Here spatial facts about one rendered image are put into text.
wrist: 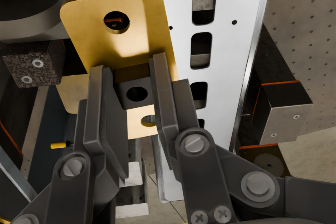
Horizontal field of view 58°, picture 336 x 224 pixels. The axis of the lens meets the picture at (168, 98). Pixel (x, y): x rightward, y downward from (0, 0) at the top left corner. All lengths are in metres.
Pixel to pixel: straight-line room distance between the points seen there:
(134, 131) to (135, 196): 0.61
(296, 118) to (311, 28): 0.38
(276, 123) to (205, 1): 0.29
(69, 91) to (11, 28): 0.20
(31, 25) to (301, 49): 0.85
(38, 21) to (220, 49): 0.32
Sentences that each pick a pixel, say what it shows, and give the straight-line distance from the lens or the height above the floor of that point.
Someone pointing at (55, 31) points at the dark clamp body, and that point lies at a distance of 0.36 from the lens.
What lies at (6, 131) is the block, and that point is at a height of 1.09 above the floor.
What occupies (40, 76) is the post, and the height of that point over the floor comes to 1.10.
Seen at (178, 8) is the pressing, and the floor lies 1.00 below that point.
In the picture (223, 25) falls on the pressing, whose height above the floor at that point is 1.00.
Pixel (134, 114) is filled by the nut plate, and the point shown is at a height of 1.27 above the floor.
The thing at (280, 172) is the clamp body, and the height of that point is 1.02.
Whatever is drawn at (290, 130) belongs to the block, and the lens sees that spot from 0.66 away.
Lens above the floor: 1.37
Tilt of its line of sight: 43 degrees down
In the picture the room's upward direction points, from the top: 172 degrees clockwise
